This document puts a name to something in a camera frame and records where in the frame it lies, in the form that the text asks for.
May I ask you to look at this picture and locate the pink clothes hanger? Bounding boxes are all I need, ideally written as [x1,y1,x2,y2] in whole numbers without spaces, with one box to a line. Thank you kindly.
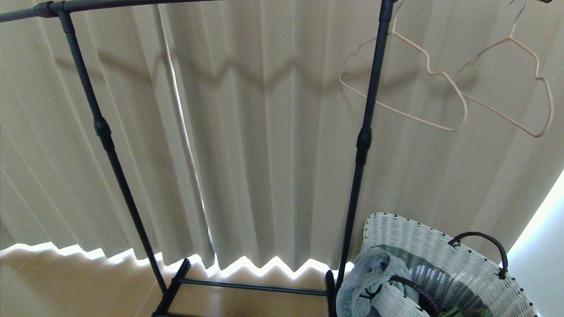
[339,0,468,132]
[454,0,554,138]

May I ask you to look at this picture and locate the green printed t-shirt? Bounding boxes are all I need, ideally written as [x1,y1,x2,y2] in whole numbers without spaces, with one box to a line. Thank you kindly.
[436,306,494,317]

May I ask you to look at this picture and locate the black clothes rack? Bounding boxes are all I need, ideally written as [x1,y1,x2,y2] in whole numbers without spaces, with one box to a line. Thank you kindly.
[0,0,552,317]

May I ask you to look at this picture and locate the white laundry basket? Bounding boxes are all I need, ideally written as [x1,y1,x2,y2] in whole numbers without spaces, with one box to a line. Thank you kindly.
[362,213,539,317]

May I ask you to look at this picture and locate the beige curtain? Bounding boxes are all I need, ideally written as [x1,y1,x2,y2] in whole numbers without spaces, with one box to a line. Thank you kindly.
[0,0,564,271]

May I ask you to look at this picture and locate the pale grey shorts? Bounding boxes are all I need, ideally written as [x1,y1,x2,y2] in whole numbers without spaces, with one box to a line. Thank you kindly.
[336,247,419,317]

